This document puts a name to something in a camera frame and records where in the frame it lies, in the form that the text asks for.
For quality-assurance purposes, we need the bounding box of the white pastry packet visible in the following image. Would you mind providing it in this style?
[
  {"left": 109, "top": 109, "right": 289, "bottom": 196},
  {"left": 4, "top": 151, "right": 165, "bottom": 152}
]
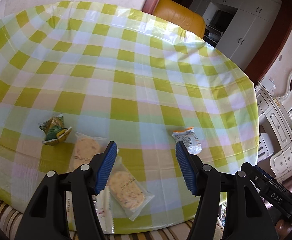
[{"left": 65, "top": 186, "right": 115, "bottom": 235}]

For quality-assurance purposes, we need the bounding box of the clear biscuit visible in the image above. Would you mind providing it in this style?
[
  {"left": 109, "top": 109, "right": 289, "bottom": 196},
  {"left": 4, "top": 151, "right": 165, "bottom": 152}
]
[
  {"left": 107, "top": 156, "right": 155, "bottom": 221},
  {"left": 68, "top": 132, "right": 108, "bottom": 172}
]

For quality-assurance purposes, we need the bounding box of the orange white small packet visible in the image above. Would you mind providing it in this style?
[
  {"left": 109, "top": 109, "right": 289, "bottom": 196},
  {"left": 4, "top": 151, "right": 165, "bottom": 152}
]
[{"left": 172, "top": 127, "right": 202, "bottom": 154}]

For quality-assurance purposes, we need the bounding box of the white ornate dresser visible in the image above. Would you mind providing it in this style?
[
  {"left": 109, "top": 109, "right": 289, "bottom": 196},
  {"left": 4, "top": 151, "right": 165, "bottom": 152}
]
[{"left": 255, "top": 82, "right": 292, "bottom": 183}]

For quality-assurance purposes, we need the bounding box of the white slatted stool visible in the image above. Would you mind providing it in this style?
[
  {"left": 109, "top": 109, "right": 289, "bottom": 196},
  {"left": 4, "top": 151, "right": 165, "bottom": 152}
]
[{"left": 257, "top": 133, "right": 275, "bottom": 162}]

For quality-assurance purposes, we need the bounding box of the green checkered tablecloth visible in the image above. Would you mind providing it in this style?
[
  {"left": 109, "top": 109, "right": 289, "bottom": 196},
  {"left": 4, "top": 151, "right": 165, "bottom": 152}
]
[{"left": 0, "top": 1, "right": 259, "bottom": 234}]

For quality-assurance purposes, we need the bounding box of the white cabinet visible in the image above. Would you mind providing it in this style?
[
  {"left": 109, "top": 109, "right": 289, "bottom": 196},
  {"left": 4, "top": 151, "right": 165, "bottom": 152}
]
[{"left": 189, "top": 0, "right": 281, "bottom": 70}]

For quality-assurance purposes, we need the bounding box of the orange leather chair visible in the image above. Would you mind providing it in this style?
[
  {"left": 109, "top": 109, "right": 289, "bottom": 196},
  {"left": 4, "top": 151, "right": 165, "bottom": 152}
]
[{"left": 153, "top": 0, "right": 206, "bottom": 38}]

